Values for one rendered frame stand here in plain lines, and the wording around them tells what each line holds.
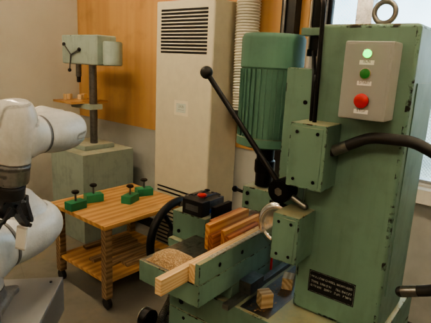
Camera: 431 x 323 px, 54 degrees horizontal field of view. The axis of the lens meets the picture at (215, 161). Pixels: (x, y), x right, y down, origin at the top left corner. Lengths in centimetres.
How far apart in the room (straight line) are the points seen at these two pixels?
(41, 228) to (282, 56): 88
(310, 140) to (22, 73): 339
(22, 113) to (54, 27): 319
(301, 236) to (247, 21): 183
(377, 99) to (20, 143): 80
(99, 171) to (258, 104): 238
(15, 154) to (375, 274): 88
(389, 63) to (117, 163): 281
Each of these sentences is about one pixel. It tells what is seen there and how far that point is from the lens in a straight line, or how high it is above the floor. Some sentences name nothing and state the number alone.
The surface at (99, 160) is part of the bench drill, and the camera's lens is 339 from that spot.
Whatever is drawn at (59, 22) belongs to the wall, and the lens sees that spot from 428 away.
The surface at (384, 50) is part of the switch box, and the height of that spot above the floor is 146.
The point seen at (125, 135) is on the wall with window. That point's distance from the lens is 384.
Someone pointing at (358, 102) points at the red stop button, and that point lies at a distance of 93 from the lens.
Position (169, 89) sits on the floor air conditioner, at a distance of 294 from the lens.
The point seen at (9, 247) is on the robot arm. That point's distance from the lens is 136.
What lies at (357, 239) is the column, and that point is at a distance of 107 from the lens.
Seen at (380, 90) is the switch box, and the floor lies 138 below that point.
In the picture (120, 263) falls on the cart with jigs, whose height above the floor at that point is 18.
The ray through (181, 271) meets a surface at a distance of 104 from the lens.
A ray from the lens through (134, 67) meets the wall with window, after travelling 367.
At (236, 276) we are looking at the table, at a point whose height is 86.
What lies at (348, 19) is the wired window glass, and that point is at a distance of 262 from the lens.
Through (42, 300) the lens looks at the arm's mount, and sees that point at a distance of 141.
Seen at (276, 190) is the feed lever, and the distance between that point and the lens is 106.
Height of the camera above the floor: 142
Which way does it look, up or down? 13 degrees down
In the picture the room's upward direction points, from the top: 3 degrees clockwise
